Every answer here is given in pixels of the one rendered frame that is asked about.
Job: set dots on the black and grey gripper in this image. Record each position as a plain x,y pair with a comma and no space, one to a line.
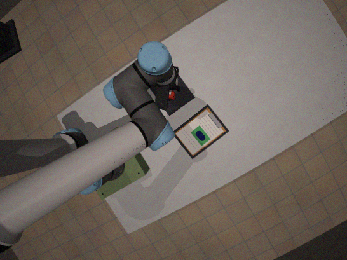
174,84

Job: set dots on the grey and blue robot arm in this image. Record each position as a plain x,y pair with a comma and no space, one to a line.
71,165

